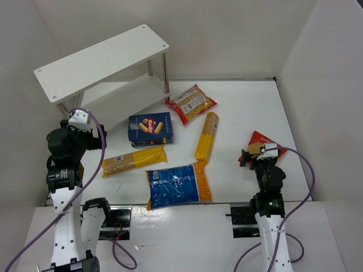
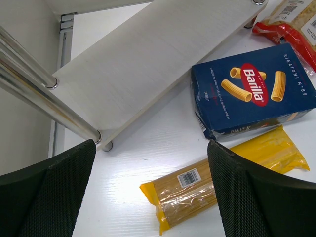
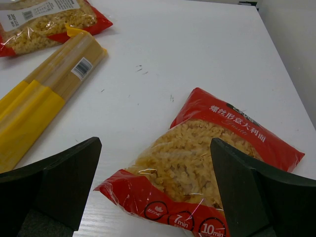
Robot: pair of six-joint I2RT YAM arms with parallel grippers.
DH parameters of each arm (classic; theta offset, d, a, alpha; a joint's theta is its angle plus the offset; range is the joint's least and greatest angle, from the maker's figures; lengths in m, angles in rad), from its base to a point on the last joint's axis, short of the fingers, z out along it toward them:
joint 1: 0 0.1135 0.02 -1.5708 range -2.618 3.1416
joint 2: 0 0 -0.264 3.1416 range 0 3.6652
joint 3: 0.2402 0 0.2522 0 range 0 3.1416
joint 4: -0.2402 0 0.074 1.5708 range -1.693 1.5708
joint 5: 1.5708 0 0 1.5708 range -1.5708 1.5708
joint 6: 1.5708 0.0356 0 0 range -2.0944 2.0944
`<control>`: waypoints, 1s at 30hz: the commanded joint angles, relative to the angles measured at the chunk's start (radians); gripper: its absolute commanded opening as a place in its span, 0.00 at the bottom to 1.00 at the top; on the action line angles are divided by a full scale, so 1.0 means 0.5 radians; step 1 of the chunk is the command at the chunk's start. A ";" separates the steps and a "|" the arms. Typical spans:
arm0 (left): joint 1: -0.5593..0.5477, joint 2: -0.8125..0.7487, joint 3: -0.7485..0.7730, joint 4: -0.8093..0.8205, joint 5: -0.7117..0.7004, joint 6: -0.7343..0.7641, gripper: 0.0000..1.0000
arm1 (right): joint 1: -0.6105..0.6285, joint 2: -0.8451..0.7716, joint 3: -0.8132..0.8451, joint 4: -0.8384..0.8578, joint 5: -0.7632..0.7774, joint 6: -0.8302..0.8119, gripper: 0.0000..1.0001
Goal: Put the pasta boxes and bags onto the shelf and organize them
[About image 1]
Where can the yellow spaghetti pack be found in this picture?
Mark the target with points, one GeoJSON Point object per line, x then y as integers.
{"type": "Point", "coordinates": [207, 136]}
{"type": "Point", "coordinates": [132, 160]}

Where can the red macaroni bag near shelf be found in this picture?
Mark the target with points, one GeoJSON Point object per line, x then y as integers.
{"type": "Point", "coordinates": [190, 103]}

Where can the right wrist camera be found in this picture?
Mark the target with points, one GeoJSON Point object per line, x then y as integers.
{"type": "Point", "coordinates": [268, 151]}

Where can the yellow spaghetti pack right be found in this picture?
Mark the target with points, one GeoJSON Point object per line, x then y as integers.
{"type": "Point", "coordinates": [207, 136]}

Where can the red fusilli pasta bag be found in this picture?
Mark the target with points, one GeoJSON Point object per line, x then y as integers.
{"type": "Point", "coordinates": [257, 140]}

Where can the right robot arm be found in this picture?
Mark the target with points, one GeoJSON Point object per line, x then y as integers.
{"type": "Point", "coordinates": [267, 206]}

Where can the yellow spaghetti pack left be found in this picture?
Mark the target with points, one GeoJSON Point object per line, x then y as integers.
{"type": "Point", "coordinates": [132, 160]}

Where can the white two-tier shelf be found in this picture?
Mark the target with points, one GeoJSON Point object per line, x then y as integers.
{"type": "Point", "coordinates": [114, 79]}

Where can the blue Barilla pasta box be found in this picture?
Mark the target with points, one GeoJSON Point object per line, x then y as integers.
{"type": "Point", "coordinates": [150, 129]}

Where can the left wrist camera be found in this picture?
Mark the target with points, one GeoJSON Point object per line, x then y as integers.
{"type": "Point", "coordinates": [80, 120]}

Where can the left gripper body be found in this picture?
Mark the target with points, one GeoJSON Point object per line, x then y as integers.
{"type": "Point", "coordinates": [95, 140]}

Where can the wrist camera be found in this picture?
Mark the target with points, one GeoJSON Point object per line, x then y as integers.
{"type": "Point", "coordinates": [80, 120]}
{"type": "Point", "coordinates": [268, 151]}

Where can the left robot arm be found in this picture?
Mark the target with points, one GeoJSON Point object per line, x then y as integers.
{"type": "Point", "coordinates": [77, 227]}

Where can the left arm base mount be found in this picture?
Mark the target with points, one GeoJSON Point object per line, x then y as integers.
{"type": "Point", "coordinates": [105, 221]}

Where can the blue and orange pasta bag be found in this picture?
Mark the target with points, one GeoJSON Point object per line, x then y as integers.
{"type": "Point", "coordinates": [178, 186]}

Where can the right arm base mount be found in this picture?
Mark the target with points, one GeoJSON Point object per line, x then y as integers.
{"type": "Point", "coordinates": [244, 225]}

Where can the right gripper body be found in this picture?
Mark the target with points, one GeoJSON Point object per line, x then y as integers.
{"type": "Point", "coordinates": [245, 157]}

